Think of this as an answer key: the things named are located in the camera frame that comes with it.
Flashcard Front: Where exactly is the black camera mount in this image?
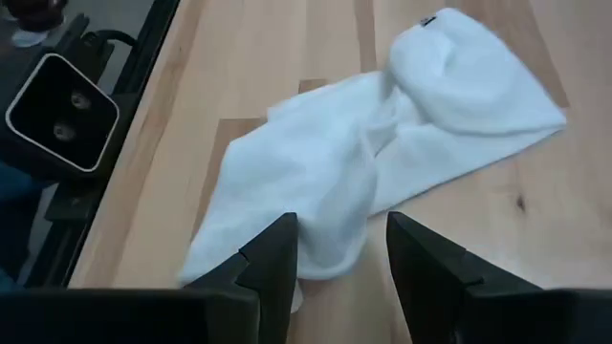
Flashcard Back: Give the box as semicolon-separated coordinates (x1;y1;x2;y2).
43;169;116;224

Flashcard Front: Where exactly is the person's shoe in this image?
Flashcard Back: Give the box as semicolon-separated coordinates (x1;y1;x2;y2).
0;0;69;49

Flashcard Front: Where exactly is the black camera cable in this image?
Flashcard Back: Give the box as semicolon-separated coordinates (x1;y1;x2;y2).
80;28;140;56

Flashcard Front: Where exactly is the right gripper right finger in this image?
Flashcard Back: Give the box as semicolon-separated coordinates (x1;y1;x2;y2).
385;211;612;344

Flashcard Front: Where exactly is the black table-level camera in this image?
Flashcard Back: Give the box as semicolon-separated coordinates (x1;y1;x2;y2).
3;52;120;174

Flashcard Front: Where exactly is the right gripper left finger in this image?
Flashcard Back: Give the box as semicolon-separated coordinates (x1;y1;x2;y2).
0;212;300;344

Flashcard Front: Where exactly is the long white sock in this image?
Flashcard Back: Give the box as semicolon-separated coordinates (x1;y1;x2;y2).
177;6;569;314

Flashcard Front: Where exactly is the black table edge rail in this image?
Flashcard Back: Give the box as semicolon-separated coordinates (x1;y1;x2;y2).
23;0;183;290

